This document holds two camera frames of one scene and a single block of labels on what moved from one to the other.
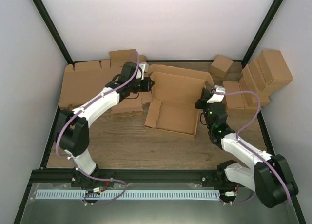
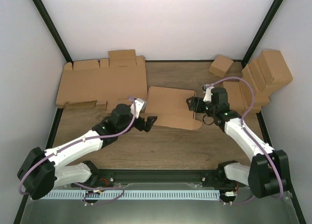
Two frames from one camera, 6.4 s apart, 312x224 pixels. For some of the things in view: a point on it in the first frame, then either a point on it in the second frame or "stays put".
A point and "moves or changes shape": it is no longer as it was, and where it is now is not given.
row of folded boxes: [252, 80] stays put
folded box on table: [233, 96] stays put
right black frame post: [264, 26] stays put
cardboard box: [175, 91] moves or changes shape
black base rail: [53, 176] stays put
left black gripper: [147, 87] → [148, 124]
